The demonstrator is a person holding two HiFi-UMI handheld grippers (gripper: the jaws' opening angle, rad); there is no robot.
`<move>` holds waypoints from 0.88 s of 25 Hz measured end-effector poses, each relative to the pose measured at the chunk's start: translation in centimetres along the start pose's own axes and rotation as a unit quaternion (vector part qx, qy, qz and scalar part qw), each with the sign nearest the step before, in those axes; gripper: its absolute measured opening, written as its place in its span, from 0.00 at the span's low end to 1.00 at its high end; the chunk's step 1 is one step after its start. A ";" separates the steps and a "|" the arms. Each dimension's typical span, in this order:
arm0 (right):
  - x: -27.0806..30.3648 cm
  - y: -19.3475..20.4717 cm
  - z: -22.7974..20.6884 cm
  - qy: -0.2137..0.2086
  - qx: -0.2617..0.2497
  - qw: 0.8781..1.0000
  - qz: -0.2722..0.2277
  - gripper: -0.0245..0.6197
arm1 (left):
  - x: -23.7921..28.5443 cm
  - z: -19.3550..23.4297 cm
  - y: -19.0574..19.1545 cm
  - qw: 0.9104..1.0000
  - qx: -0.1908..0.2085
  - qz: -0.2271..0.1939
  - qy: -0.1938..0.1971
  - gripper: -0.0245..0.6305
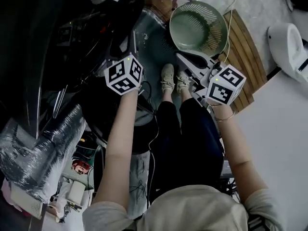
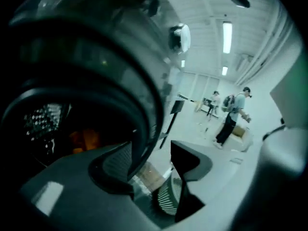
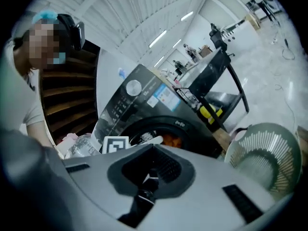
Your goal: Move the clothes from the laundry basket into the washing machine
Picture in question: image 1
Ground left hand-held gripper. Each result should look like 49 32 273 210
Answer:
104 30 144 96

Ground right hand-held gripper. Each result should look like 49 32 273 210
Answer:
175 51 246 105

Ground green laundry basket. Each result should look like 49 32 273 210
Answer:
169 0 229 57

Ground dark grey washing machine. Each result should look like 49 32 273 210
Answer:
36 0 146 98

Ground person's left forearm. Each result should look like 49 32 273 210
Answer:
103 89 140 158

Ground person's right forearm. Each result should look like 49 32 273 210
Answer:
210 103 253 168

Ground person's right shoe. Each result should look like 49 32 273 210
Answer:
176 70 193 93

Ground person's shoe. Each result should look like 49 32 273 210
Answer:
176 70 193 93
160 63 176 93

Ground person's left shoe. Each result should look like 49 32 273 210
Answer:
160 63 176 93

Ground person's right lower leg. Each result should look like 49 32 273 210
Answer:
179 90 193 101

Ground person's leg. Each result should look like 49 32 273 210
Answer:
161 90 174 103
179 90 193 101

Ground person's left lower leg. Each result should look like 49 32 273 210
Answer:
161 90 174 103

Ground brown wooden slat platform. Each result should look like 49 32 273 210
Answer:
141 0 268 115

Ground gold bangle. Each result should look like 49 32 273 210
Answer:
215 111 236 122

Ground person's black trousers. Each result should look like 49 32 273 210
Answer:
148 97 224 202

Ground white toilet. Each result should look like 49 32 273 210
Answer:
267 22 308 84

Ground black hip battery pack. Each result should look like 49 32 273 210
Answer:
220 159 239 194

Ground red tool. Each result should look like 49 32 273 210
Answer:
71 159 91 176

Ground person's grey shirt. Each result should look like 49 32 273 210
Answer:
82 184 287 231

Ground white perforated box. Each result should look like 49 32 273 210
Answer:
9 183 44 220

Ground black floor cable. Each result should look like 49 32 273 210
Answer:
139 80 161 202

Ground white floor cable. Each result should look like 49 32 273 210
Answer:
223 0 238 64

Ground grey shoulder strap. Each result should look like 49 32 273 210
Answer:
247 214 267 231

